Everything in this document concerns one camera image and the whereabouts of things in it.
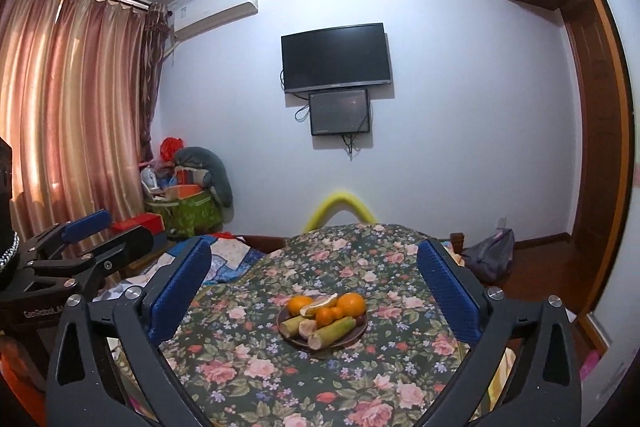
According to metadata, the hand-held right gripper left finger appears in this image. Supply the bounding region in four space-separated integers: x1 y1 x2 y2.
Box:
45 237 213 427

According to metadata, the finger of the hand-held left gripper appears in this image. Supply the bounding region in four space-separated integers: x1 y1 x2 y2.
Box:
20 209 114 266
25 227 169 295

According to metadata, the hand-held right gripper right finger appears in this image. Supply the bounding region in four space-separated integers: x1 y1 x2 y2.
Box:
416 238 584 427

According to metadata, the dark round plate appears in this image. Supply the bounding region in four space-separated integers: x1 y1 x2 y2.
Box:
276 294 370 349

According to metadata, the thin sugarcane piece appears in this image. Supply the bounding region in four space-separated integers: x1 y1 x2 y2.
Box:
280 314 321 338

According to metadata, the thick sugarcane piece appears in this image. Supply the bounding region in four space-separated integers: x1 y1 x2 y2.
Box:
307 316 357 350

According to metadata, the red flat box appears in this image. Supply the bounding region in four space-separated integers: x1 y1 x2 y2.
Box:
111 213 166 235

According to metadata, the grey backpack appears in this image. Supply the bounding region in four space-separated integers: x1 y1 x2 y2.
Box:
460 228 516 284

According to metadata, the green printed bag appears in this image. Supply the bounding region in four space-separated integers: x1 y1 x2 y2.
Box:
145 189 223 240

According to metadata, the orange cardboard box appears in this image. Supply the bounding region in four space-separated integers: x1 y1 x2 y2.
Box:
167 183 203 200

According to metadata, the large orange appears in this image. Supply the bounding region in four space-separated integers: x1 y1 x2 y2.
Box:
336 292 367 319
286 295 313 317

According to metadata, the red paper flower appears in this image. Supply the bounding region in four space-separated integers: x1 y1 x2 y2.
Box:
160 137 188 165

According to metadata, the grey plush toy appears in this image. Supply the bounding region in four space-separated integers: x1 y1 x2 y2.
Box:
172 147 234 208

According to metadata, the pink striped curtain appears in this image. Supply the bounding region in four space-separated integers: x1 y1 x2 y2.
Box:
0 0 151 253

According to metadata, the floral cloth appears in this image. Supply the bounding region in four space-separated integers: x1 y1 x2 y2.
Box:
107 223 516 427

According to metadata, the dark patterned curtain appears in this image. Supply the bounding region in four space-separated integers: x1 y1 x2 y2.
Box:
140 2 171 162

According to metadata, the brown wooden door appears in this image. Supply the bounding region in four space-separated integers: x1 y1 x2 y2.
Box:
562 0 631 308

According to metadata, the white air conditioner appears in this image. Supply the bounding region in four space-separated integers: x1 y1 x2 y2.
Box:
169 0 260 42

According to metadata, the small black wall monitor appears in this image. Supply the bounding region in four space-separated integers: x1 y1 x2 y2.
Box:
308 88 372 136

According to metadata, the black wall television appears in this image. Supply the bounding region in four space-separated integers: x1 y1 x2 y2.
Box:
281 23 392 94

